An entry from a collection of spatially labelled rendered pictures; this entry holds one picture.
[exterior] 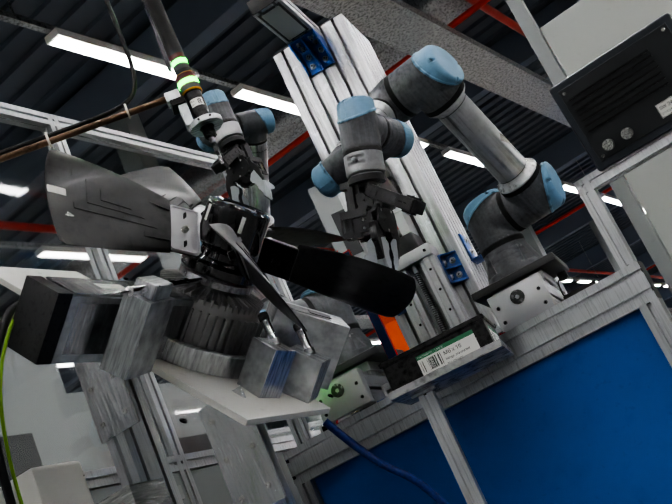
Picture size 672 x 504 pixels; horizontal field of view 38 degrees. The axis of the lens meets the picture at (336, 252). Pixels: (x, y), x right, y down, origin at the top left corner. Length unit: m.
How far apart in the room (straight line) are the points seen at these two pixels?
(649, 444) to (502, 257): 0.70
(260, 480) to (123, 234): 0.47
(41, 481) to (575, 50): 2.41
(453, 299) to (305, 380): 0.91
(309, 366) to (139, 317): 0.36
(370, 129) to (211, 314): 0.46
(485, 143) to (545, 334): 0.58
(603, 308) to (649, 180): 1.54
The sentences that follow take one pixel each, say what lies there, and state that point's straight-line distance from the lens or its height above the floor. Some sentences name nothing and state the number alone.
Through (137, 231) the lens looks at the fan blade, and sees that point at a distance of 1.69.
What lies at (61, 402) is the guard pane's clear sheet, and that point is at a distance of 2.38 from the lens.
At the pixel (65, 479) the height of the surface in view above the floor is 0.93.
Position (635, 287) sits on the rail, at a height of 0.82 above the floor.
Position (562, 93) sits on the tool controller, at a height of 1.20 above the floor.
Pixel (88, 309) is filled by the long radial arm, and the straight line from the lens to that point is 1.54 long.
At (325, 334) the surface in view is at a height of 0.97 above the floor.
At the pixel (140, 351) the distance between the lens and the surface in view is 1.57.
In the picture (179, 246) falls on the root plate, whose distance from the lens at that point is 1.73.
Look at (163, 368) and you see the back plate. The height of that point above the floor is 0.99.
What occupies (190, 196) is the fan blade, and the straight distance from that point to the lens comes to 1.92.
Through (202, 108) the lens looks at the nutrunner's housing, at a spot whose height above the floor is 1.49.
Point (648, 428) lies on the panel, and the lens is 1.95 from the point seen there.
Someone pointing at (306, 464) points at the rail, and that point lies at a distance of 2.23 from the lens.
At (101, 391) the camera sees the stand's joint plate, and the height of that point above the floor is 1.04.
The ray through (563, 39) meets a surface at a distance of 3.62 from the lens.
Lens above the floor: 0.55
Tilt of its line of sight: 17 degrees up
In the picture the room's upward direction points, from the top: 25 degrees counter-clockwise
